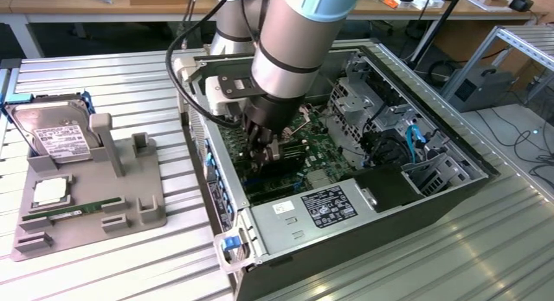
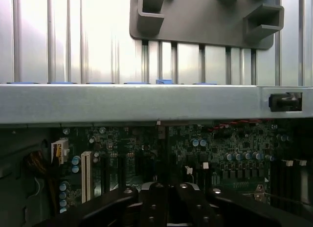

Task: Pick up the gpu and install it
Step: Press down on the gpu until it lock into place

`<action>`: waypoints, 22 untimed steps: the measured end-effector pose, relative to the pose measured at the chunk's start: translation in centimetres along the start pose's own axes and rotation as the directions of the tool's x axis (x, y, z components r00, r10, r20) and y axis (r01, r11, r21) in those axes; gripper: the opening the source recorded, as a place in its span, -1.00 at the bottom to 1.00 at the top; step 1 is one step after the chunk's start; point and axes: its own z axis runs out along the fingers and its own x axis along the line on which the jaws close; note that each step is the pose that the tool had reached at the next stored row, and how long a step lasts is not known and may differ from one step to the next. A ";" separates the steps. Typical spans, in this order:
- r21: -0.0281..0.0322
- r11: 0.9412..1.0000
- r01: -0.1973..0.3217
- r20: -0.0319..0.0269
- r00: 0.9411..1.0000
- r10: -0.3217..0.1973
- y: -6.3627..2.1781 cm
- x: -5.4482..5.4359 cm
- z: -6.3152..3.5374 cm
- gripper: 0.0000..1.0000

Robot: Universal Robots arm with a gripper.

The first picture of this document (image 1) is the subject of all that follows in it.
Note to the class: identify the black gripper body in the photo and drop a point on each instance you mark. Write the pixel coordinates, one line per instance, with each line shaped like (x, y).
(272, 114)

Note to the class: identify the graphics card with black shroud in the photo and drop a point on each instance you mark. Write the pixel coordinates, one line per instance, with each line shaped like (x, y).
(276, 169)

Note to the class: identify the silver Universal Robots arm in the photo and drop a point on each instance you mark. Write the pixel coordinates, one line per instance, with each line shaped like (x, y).
(293, 38)

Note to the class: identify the black RAM stick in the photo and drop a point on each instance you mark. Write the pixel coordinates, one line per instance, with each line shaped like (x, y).
(296, 148)

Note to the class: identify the metal socket cover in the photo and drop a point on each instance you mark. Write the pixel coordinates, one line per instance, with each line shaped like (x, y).
(305, 116)

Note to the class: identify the green motherboard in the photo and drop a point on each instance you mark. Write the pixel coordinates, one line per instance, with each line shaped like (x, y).
(324, 145)

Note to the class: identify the silver chipset heat sink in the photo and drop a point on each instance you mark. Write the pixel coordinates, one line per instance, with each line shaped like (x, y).
(319, 179)

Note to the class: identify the black expansion slot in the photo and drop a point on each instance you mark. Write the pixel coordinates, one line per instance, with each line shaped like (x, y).
(272, 194)

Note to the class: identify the perforated metal drive cage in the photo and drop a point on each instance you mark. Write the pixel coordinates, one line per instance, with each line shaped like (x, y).
(349, 126)

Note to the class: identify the silver power supply unit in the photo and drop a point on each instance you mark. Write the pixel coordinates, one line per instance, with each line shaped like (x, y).
(303, 229)

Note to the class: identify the black plastic shroud box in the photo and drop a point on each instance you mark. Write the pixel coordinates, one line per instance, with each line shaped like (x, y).
(384, 187)

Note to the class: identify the blue case latch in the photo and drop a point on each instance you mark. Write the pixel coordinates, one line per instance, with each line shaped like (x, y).
(231, 242)

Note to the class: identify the open black PC case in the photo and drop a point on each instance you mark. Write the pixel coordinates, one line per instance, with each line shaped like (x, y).
(388, 236)

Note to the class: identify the grey plastic parts rack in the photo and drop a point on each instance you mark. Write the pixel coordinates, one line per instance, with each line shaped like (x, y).
(86, 184)

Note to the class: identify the green RAM stick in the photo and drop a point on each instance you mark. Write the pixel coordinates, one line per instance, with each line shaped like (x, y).
(86, 207)

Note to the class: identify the orange and white box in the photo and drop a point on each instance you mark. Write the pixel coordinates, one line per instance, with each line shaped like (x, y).
(389, 2)

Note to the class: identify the black tripod pole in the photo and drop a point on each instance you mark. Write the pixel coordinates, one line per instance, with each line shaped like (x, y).
(436, 25)

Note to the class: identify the long wooden desk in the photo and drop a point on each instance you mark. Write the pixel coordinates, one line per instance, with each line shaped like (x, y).
(432, 14)

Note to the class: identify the silver hard disk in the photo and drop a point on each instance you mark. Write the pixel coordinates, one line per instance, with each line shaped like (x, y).
(46, 119)

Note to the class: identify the white device box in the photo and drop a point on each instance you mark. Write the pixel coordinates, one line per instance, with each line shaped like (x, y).
(426, 2)

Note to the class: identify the silver CPU chip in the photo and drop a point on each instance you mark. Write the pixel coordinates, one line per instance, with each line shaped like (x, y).
(49, 190)

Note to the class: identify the grey box device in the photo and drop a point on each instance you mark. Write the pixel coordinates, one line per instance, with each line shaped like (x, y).
(488, 90)

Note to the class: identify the blue disk caddy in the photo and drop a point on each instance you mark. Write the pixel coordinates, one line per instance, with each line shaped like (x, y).
(18, 99)

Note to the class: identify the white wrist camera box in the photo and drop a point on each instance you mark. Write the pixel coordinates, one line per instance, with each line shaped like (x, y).
(216, 101)

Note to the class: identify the silver disk bay bracket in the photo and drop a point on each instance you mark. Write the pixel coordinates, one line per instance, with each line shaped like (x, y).
(436, 174)

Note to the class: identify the grey aluminium profile post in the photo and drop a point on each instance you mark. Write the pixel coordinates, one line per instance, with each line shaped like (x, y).
(9, 80)

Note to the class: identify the aluminium profile frame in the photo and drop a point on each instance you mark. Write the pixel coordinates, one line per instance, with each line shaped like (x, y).
(531, 41)

